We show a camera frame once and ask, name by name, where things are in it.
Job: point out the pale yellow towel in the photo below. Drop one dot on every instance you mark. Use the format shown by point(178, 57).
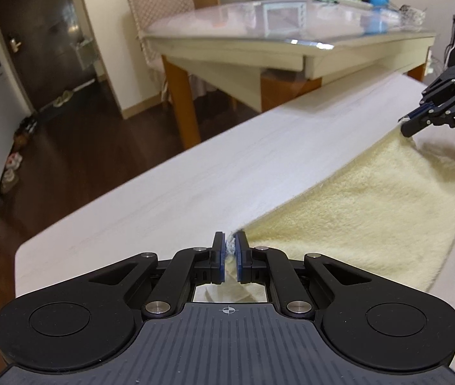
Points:
point(372, 208)

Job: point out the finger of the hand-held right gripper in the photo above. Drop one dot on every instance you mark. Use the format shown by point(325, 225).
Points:
point(424, 120)
point(448, 84)

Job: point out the dark wooden door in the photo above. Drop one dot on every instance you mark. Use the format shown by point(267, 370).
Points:
point(47, 36)

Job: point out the glass-topped dining table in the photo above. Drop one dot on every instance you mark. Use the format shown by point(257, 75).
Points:
point(291, 48)

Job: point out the chair with patterned cover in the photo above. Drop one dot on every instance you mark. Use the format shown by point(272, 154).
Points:
point(159, 4)

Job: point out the white shoe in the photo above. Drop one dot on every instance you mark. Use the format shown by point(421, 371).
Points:
point(9, 178)
point(13, 160)

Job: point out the light slippers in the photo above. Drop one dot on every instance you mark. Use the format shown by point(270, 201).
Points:
point(63, 98)

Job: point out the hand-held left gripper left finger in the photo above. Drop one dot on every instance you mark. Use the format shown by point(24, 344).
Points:
point(222, 260)

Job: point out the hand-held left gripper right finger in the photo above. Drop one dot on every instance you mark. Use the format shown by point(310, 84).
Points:
point(240, 262)

